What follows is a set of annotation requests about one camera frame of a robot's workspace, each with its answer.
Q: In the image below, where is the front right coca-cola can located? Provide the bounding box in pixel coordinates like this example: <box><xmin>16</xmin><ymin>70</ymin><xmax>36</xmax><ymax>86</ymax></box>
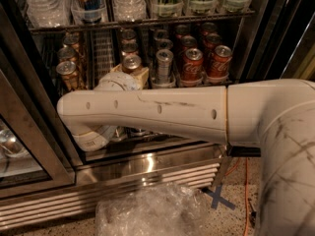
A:
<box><xmin>206</xmin><ymin>45</ymin><xmax>232</xmax><ymax>78</ymax></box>

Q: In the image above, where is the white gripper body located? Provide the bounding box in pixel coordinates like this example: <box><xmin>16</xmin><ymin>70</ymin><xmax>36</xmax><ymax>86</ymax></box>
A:
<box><xmin>94</xmin><ymin>72</ymin><xmax>139</xmax><ymax>90</ymax></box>

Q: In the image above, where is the rear slim silver can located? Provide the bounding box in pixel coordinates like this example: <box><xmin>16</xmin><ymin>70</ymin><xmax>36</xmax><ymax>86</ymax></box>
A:
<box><xmin>154</xmin><ymin>29</ymin><xmax>169</xmax><ymax>42</ymax></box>

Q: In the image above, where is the front slim silver can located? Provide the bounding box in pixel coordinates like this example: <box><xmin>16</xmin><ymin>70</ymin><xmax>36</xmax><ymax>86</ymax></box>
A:
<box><xmin>156</xmin><ymin>49</ymin><xmax>173</xmax><ymax>84</ymax></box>

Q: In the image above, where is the open glass fridge door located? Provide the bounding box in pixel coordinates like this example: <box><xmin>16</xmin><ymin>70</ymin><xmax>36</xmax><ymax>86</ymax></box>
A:
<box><xmin>228</xmin><ymin>0</ymin><xmax>315</xmax><ymax>148</ymax></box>

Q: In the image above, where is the left clear plastic bottle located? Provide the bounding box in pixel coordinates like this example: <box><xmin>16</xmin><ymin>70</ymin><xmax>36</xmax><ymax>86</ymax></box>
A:
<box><xmin>26</xmin><ymin>0</ymin><xmax>71</xmax><ymax>28</ymax></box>

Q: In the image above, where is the blue tape cross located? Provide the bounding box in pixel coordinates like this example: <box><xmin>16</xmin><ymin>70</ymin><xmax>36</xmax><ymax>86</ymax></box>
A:
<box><xmin>202</xmin><ymin>185</ymin><xmax>235</xmax><ymax>210</ymax></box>

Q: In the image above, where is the empty white can tray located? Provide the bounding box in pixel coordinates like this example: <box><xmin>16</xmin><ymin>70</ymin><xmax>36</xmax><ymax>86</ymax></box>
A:
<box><xmin>92</xmin><ymin>30</ymin><xmax>115</xmax><ymax>85</ymax></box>

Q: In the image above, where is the orange cable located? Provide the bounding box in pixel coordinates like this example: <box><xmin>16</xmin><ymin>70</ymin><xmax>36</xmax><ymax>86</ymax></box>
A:
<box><xmin>223</xmin><ymin>157</ymin><xmax>251</xmax><ymax>236</ymax></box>

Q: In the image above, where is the coca-cola can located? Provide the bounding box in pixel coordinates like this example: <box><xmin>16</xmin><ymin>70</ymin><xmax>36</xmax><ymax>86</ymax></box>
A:
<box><xmin>181</xmin><ymin>48</ymin><xmax>204</xmax><ymax>82</ymax></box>
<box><xmin>198</xmin><ymin>22</ymin><xmax>218</xmax><ymax>42</ymax></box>
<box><xmin>177</xmin><ymin>35</ymin><xmax>198</xmax><ymax>59</ymax></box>
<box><xmin>173</xmin><ymin>25</ymin><xmax>190</xmax><ymax>45</ymax></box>
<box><xmin>206</xmin><ymin>45</ymin><xmax>232</xmax><ymax>78</ymax></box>
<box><xmin>203</xmin><ymin>33</ymin><xmax>221</xmax><ymax>62</ymax></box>

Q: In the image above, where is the front left coca-cola can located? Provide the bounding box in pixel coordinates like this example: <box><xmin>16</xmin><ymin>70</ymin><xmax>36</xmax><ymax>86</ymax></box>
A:
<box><xmin>181</xmin><ymin>48</ymin><xmax>204</xmax><ymax>82</ymax></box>

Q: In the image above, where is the yellow wheeled stand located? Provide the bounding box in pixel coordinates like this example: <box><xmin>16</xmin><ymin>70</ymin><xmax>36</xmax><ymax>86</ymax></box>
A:
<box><xmin>248</xmin><ymin>199</ymin><xmax>257</xmax><ymax>228</ymax></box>

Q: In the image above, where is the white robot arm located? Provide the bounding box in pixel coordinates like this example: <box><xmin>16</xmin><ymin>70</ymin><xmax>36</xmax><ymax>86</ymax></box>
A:
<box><xmin>57</xmin><ymin>73</ymin><xmax>315</xmax><ymax>236</ymax></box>

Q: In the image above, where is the rear right coca-cola can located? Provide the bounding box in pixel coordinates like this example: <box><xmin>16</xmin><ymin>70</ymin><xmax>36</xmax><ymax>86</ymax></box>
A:
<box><xmin>198</xmin><ymin>22</ymin><xmax>218</xmax><ymax>42</ymax></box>

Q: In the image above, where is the middle slim silver can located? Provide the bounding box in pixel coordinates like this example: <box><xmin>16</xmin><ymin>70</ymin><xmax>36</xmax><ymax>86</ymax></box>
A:
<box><xmin>155</xmin><ymin>38</ymin><xmax>173</xmax><ymax>51</ymax></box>

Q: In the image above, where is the stainless steel fridge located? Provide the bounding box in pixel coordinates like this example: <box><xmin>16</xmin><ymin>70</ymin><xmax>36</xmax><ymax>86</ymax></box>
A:
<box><xmin>0</xmin><ymin>0</ymin><xmax>315</xmax><ymax>232</ymax></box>

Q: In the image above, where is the gold can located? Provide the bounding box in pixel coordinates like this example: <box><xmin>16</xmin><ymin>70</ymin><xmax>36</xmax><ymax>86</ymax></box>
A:
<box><xmin>56</xmin><ymin>61</ymin><xmax>80</xmax><ymax>90</ymax></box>
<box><xmin>57</xmin><ymin>46</ymin><xmax>79</xmax><ymax>64</ymax></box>
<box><xmin>122</xmin><ymin>54</ymin><xmax>142</xmax><ymax>74</ymax></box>
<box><xmin>63</xmin><ymin>32</ymin><xmax>87</xmax><ymax>66</ymax></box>
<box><xmin>121</xmin><ymin>43</ymin><xmax>139</xmax><ymax>57</ymax></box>
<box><xmin>120</xmin><ymin>29</ymin><xmax>137</xmax><ymax>44</ymax></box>

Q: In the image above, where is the rear left coca-cola can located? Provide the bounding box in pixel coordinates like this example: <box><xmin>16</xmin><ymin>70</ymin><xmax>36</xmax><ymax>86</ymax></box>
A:
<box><xmin>173</xmin><ymin>25</ymin><xmax>190</xmax><ymax>45</ymax></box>

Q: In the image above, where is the middle left coca-cola can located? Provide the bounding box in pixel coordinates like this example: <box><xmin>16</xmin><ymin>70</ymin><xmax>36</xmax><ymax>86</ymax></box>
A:
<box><xmin>177</xmin><ymin>35</ymin><xmax>198</xmax><ymax>59</ymax></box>

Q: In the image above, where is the clear plastic bottle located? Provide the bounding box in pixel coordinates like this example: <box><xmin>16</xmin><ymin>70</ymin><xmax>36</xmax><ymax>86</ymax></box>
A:
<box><xmin>26</xmin><ymin>0</ymin><xmax>71</xmax><ymax>28</ymax></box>
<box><xmin>112</xmin><ymin>0</ymin><xmax>147</xmax><ymax>22</ymax></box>

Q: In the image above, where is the middle right coca-cola can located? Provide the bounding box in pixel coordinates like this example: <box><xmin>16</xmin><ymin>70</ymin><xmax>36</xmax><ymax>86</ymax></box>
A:
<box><xmin>203</xmin><ymin>33</ymin><xmax>221</xmax><ymax>62</ymax></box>

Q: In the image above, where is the slim silver can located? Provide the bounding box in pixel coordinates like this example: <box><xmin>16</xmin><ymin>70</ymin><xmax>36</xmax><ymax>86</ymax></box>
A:
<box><xmin>154</xmin><ymin>29</ymin><xmax>169</xmax><ymax>42</ymax></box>
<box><xmin>156</xmin><ymin>49</ymin><xmax>173</xmax><ymax>84</ymax></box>
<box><xmin>155</xmin><ymin>38</ymin><xmax>173</xmax><ymax>51</ymax></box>

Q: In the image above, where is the red bull can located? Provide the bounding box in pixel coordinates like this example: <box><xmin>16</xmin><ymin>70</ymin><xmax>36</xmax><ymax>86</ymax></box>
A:
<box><xmin>71</xmin><ymin>0</ymin><xmax>105</xmax><ymax>25</ymax></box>

